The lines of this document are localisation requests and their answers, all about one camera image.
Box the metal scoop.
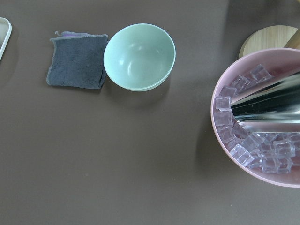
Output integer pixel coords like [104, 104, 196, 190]
[231, 73, 300, 133]

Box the mint green bowl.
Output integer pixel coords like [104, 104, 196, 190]
[104, 23, 176, 91]

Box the cream serving tray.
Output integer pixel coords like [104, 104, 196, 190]
[0, 17, 12, 59]

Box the wooden mug tree stand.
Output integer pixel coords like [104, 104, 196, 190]
[238, 25, 298, 58]

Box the pink bowl with ice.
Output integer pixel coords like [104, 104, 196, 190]
[210, 47, 300, 188]

